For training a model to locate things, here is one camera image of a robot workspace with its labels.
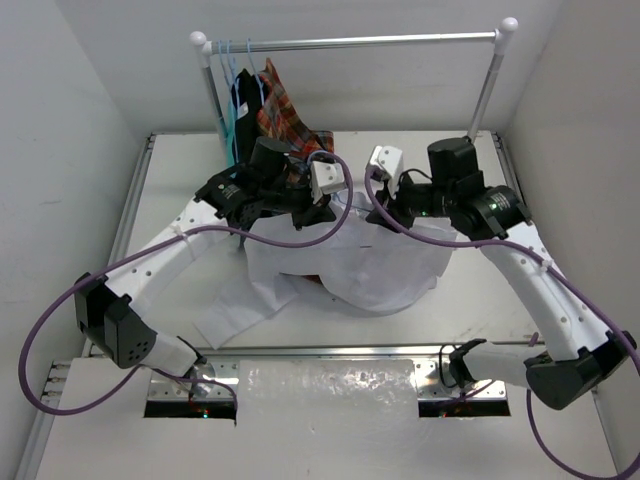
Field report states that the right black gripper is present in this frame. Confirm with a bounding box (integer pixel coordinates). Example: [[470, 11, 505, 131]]
[[366, 166, 454, 230]]

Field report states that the white shirt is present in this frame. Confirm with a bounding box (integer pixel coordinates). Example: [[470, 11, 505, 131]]
[[194, 211, 452, 348]]

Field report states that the blue wire hanger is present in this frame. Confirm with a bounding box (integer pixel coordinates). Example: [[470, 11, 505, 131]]
[[306, 150, 372, 214]]

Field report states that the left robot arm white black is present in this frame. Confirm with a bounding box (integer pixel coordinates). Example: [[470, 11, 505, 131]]
[[74, 137, 347, 377]]

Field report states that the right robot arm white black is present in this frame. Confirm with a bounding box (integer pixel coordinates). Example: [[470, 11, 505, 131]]
[[364, 137, 639, 410]]

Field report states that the plaid shirt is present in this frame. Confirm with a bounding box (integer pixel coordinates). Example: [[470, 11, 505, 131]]
[[256, 58, 334, 160]]

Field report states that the teal garment on hanger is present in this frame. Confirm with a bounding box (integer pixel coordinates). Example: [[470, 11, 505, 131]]
[[226, 99, 239, 167]]

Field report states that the black garment on hanger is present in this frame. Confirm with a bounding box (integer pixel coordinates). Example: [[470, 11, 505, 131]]
[[231, 69, 269, 163]]

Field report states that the blue hanger with black garment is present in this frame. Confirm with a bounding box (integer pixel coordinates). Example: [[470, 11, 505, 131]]
[[225, 40, 240, 102]]

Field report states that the blue hanger with teal garment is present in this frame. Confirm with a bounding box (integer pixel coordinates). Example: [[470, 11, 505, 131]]
[[217, 40, 232, 90]]

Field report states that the clothes rack metal white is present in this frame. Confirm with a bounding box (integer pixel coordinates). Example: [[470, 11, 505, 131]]
[[189, 17, 519, 145]]

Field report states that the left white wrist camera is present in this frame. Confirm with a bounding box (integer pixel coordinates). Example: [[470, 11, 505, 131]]
[[310, 161, 351, 205]]

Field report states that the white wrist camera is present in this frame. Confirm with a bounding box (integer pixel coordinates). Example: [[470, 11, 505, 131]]
[[310, 161, 351, 205], [368, 146, 404, 199]]

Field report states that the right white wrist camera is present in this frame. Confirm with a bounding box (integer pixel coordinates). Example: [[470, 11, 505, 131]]
[[368, 146, 404, 199]]

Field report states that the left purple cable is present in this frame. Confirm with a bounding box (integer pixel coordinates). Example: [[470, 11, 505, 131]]
[[17, 152, 355, 416]]

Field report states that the purple cable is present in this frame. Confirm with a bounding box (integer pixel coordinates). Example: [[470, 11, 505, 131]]
[[363, 164, 640, 480], [17, 152, 355, 416]]

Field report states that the metal mounting rail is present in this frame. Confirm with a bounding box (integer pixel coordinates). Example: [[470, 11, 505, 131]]
[[145, 345, 508, 418]]

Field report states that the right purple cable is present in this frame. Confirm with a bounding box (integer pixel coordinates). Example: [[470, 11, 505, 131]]
[[363, 164, 640, 480]]

